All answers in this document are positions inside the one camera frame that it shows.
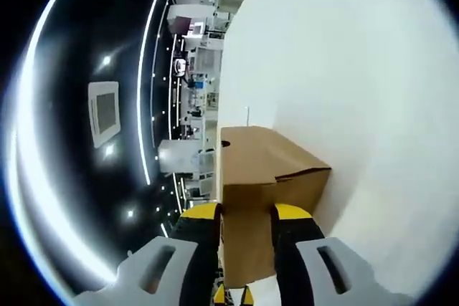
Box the brown cardboard shoe box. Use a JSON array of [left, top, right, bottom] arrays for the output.
[[216, 125, 333, 290]]

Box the dark hanging screen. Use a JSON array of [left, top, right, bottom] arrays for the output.
[[174, 15, 193, 37]]

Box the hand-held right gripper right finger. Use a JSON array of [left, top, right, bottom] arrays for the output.
[[269, 204, 417, 306]]

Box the ceiling air conditioner vent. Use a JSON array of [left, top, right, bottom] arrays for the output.
[[87, 81, 121, 148]]

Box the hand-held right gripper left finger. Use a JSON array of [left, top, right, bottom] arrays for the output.
[[73, 202, 225, 306]]

